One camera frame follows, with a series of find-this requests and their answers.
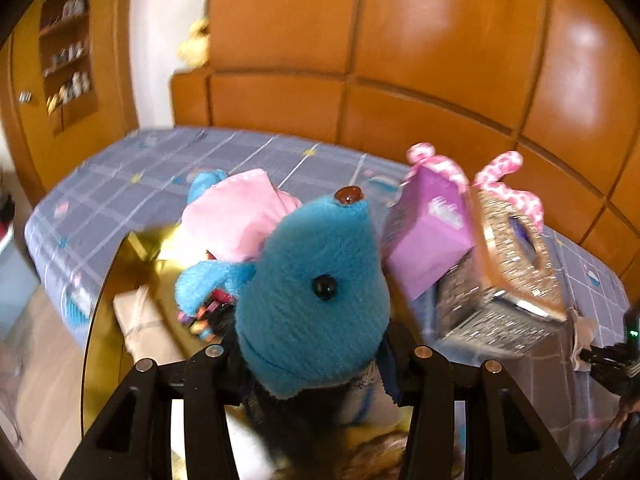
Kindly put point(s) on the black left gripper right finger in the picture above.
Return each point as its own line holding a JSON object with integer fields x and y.
{"x": 504, "y": 436}

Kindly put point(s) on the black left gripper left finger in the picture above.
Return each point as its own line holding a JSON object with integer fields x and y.
{"x": 130, "y": 438}

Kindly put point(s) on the blue elephant plush toy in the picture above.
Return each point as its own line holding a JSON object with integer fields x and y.
{"x": 311, "y": 313}

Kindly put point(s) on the beige cloth pouch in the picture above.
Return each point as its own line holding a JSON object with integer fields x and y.
{"x": 145, "y": 332}

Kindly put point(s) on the silver ornate tissue box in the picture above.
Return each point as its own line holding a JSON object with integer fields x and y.
{"x": 503, "y": 297}

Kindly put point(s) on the colourful beaded black item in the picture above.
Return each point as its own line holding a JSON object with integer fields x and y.
{"x": 212, "y": 318}

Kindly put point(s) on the purple tissue pack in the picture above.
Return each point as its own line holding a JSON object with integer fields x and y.
{"x": 426, "y": 232}

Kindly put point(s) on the pink rolled towel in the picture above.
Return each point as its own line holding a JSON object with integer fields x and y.
{"x": 227, "y": 218}

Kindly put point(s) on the grey patterned bed sheet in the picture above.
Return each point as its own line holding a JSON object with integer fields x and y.
{"x": 142, "y": 181}

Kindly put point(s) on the wooden headboard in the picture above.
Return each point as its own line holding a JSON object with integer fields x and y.
{"x": 557, "y": 80}

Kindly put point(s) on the wooden shelf cabinet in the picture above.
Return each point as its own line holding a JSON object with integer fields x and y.
{"x": 66, "y": 91}

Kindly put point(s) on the yellow plush on headboard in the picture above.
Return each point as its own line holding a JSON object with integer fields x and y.
{"x": 193, "y": 50}

